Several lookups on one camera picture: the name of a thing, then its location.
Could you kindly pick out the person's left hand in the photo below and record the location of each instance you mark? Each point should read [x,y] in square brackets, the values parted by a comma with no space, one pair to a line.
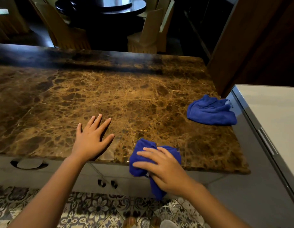
[87,144]

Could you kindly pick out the person's right hand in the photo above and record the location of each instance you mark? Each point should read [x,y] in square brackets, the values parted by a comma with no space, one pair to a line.
[170,173]

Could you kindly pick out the person's left little finger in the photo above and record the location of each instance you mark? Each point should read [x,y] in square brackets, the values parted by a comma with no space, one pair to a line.
[79,130]

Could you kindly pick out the person's left thumb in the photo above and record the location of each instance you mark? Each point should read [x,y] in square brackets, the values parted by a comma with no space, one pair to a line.
[107,140]

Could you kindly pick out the person's right middle finger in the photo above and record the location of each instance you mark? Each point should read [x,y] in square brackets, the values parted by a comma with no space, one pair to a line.
[149,156]

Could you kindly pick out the person's right little finger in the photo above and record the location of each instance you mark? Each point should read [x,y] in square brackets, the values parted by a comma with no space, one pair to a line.
[165,150]

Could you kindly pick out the person's right thumb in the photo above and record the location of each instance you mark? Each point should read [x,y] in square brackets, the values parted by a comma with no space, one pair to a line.
[155,179]

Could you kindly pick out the person's left middle finger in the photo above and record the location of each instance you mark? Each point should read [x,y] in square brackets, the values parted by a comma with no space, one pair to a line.
[97,121]

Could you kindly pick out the blue microfiber cloth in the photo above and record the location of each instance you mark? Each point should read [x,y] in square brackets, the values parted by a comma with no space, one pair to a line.
[142,146]
[209,112]

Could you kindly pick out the person's right forearm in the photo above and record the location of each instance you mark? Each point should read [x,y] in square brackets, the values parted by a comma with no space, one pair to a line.
[213,208]

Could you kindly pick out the person's left forearm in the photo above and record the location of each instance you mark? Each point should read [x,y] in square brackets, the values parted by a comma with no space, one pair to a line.
[49,199]

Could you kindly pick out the grey base cabinet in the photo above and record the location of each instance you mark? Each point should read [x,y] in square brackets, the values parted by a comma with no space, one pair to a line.
[113,174]

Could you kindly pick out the person's left foot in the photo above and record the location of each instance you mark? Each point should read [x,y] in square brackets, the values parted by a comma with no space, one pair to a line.
[130,223]

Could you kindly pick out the beige wooden dining chair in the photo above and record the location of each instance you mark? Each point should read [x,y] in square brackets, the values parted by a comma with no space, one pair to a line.
[149,33]
[9,23]
[66,33]

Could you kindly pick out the white refrigerator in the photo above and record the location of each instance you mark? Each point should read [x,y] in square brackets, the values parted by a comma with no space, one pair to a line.
[261,178]

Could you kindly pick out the dark round dining table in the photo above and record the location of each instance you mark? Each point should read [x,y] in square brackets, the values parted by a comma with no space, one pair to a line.
[106,8]

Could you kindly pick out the dark brown wooden door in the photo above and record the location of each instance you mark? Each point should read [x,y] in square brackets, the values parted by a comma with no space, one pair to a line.
[256,42]

